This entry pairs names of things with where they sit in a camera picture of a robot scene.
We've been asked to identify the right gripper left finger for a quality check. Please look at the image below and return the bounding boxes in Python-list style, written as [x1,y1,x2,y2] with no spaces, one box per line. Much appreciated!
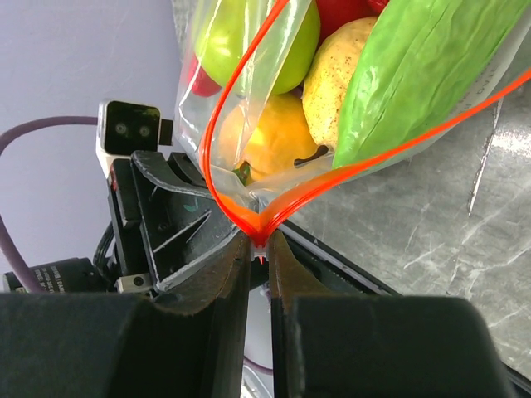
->
[1,234,250,397]

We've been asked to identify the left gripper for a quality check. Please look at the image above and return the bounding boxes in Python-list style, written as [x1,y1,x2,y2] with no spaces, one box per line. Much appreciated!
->
[93,151,237,293]

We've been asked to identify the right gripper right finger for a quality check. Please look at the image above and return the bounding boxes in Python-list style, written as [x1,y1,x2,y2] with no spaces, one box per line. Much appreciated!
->
[268,232,516,397]

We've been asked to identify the orange fruit with leaf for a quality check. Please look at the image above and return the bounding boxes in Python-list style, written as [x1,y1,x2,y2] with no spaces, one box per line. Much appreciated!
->
[217,93,318,185]

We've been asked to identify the clear zip top bag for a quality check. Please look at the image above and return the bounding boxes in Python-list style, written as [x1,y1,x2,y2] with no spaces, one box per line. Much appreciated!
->
[173,1,530,246]

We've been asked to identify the green pear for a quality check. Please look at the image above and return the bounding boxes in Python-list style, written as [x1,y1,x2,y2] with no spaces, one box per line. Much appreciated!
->
[192,1,320,95]

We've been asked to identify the yellow lemon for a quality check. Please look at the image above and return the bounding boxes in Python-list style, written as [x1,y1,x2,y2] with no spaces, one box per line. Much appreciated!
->
[302,17,377,151]

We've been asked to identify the red apple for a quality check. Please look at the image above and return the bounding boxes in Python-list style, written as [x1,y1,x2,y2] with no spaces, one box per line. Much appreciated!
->
[316,0,388,44]

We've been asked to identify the green bitter gourd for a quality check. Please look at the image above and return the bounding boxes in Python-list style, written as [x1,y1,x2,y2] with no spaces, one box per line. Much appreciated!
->
[333,1,530,168]

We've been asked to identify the red chili pepper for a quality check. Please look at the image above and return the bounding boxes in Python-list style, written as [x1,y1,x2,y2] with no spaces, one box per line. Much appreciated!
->
[187,55,221,98]

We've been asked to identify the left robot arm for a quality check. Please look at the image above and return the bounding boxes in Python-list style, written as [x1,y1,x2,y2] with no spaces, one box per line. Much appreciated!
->
[32,151,237,296]

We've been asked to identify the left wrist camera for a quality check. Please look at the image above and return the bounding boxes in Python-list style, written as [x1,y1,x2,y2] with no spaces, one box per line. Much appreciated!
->
[95,99,173,177]

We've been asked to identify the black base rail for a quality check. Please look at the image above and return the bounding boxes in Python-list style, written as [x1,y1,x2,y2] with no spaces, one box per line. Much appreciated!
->
[248,219,531,398]

